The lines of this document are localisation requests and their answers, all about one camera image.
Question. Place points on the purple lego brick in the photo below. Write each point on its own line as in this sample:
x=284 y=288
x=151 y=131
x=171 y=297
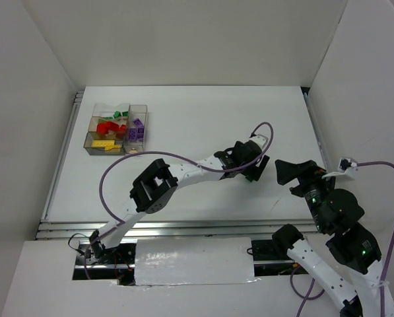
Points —
x=132 y=134

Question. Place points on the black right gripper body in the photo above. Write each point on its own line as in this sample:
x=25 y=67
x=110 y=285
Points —
x=303 y=177

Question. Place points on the clear compartment organizer tray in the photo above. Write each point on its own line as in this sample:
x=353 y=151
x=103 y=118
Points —
x=99 y=113

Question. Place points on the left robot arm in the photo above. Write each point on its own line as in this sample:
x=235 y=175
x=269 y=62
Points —
x=156 y=184

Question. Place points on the aluminium front rail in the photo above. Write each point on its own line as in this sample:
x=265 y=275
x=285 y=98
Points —
x=161 y=229

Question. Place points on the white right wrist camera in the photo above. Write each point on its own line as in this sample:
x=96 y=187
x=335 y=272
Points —
x=346 y=170

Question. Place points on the clear narrow container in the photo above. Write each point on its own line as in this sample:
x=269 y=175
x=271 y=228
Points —
x=136 y=111

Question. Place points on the white foil covered panel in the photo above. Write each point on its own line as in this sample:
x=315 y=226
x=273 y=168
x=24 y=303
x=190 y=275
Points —
x=193 y=261

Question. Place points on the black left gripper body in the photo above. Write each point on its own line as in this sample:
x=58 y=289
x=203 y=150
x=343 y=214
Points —
x=258 y=167

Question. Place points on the red long lego brick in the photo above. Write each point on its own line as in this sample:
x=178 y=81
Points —
x=120 y=133

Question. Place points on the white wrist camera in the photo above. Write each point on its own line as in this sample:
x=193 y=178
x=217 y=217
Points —
x=346 y=170
x=260 y=140

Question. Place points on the red flower lego piece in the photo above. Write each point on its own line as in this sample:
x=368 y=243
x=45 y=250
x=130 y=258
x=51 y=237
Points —
x=102 y=128

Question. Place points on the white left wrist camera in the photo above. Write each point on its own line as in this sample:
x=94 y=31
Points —
x=260 y=140

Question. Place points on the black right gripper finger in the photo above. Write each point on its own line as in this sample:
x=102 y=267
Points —
x=286 y=177
x=291 y=170

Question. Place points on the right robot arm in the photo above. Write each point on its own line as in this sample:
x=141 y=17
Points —
x=336 y=212

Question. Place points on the yellow long lego brick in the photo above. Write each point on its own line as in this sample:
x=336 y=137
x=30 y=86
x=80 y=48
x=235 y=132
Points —
x=105 y=144

